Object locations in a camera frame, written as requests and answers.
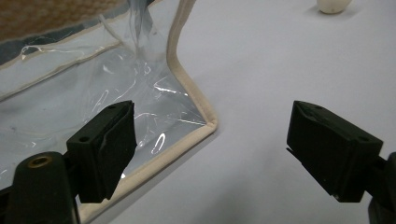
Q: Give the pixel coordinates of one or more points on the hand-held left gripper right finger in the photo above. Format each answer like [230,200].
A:
[330,149]

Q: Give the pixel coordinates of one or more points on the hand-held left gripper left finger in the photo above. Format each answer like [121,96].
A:
[102,152]

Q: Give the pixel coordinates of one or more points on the clear plastic bag beige trim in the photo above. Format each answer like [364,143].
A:
[93,93]

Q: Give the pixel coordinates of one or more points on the small cream round object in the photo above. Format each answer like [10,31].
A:
[332,5]

